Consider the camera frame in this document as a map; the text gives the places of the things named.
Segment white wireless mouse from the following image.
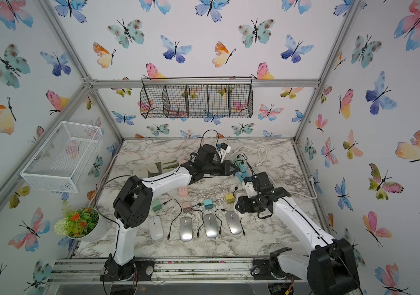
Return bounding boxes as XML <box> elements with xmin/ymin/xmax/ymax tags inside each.
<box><xmin>148</xmin><ymin>215</ymin><xmax>164</xmax><ymax>241</ymax></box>

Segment black charging cable silver mouse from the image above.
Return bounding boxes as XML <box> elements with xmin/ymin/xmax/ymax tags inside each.
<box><xmin>191</xmin><ymin>202</ymin><xmax>204</xmax><ymax>237</ymax></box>

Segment artificial potted plant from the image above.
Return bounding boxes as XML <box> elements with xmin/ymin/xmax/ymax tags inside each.
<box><xmin>54</xmin><ymin>201</ymin><xmax>108</xmax><ymax>242</ymax></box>

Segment green charger plug front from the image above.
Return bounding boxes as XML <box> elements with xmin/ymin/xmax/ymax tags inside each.
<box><xmin>151</xmin><ymin>200</ymin><xmax>163</xmax><ymax>213</ymax></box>

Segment black charging cable white mouse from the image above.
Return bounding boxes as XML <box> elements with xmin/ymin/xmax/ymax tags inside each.
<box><xmin>163</xmin><ymin>198</ymin><xmax>183</xmax><ymax>240</ymax></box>

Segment pink charger plug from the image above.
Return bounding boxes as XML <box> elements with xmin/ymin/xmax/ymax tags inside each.
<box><xmin>182</xmin><ymin>201</ymin><xmax>192</xmax><ymax>213</ymax></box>

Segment white mesh wall basket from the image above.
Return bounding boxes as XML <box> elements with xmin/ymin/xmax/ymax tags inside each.
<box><xmin>20</xmin><ymin>121</ymin><xmax>103</xmax><ymax>193</ymax></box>

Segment aluminium front rail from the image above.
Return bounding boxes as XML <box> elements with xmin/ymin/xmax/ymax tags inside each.
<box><xmin>47</xmin><ymin>257</ymin><xmax>358</xmax><ymax>285</ymax></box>

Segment yellow green charger plug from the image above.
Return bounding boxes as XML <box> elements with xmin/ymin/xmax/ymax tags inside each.
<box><xmin>225</xmin><ymin>193</ymin><xmax>236</xmax><ymax>204</ymax></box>

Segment white power cord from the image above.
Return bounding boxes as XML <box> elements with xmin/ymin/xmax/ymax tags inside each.
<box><xmin>228</xmin><ymin>145</ymin><xmax>319</xmax><ymax>200</ymax></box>

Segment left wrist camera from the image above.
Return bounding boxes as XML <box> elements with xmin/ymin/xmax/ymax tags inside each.
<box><xmin>217</xmin><ymin>143</ymin><xmax>231</xmax><ymax>162</ymax></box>

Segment teal charger plug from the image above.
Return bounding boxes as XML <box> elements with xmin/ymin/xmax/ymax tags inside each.
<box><xmin>204</xmin><ymin>199</ymin><xmax>214</xmax><ymax>210</ymax></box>

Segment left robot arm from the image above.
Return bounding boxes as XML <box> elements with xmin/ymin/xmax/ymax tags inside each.
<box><xmin>102</xmin><ymin>145</ymin><xmax>240</xmax><ymax>281</ymax></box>

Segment pink power strip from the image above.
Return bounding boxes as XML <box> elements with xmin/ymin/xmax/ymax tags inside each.
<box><xmin>178</xmin><ymin>186</ymin><xmax>188</xmax><ymax>198</ymax></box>

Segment black wire wall basket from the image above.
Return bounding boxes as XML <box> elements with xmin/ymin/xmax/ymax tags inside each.
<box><xmin>138</xmin><ymin>76</ymin><xmax>254</xmax><ymax>119</ymax></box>

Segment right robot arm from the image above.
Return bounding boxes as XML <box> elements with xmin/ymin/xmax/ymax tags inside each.
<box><xmin>235</xmin><ymin>172</ymin><xmax>361</xmax><ymax>295</ymax></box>

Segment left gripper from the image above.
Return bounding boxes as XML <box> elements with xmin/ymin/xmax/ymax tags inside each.
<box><xmin>202</xmin><ymin>162</ymin><xmax>240</xmax><ymax>177</ymax></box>

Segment teal power strip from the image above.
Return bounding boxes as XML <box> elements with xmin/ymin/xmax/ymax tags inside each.
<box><xmin>234</xmin><ymin>160</ymin><xmax>250</xmax><ymax>184</ymax></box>

